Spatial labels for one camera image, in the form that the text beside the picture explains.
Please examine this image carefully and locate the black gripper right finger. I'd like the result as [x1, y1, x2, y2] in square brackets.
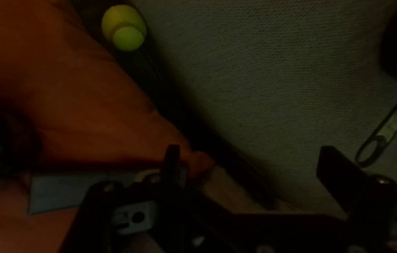
[315, 145, 397, 222]

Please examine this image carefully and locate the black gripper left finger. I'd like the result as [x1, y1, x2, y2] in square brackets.
[159, 143, 183, 189]

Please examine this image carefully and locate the orange pillow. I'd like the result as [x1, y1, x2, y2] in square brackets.
[0, 0, 215, 253]

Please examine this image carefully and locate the black key fob with opener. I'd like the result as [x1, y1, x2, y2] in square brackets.
[353, 0, 397, 168]

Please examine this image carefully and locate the pale blue rectangular label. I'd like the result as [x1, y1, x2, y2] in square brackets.
[27, 171, 135, 216]

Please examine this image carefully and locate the beige fabric sofa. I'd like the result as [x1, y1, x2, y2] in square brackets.
[65, 0, 397, 222]

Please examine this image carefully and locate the yellow-green ball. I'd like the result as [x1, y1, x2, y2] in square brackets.
[99, 3, 148, 53]

